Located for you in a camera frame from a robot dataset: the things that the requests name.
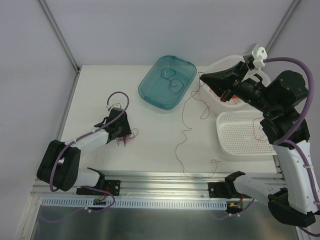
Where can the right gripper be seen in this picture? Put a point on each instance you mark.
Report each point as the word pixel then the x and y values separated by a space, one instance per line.
pixel 236 81

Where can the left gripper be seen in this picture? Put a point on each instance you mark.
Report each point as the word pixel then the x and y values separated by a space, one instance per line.
pixel 120 125

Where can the red purple wire ball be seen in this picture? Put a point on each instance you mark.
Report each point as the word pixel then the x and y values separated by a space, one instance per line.
pixel 127 138

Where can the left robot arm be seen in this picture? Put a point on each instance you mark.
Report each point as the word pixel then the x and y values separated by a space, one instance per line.
pixel 60 165

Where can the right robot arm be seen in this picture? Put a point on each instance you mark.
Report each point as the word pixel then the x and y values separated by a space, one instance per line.
pixel 298 203

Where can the white deep plastic basket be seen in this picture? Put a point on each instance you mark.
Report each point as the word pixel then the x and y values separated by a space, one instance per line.
pixel 235 104

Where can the white perforated shallow basket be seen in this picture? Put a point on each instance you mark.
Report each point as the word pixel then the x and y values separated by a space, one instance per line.
pixel 241 134

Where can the teal transparent plastic tray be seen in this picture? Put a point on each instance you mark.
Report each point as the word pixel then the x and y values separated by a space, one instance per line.
pixel 167 81

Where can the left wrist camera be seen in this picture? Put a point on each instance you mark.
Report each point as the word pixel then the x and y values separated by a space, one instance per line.
pixel 114 105

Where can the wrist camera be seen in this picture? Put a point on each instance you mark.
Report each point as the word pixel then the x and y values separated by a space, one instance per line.
pixel 254 56
pixel 114 105

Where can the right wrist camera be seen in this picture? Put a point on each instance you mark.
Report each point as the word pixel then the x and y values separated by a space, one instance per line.
pixel 254 56

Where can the aluminium mounting rail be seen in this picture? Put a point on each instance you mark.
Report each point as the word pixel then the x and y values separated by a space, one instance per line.
pixel 160 185

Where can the white slotted cable duct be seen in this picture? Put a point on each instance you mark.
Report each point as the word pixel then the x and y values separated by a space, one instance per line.
pixel 136 203

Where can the right aluminium frame post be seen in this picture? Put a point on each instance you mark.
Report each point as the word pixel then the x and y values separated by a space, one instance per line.
pixel 280 28

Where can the aluminium frame post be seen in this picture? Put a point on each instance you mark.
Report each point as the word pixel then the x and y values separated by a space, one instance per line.
pixel 280 28
pixel 58 33

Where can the left aluminium frame post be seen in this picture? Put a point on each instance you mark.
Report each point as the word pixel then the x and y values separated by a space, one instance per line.
pixel 58 33

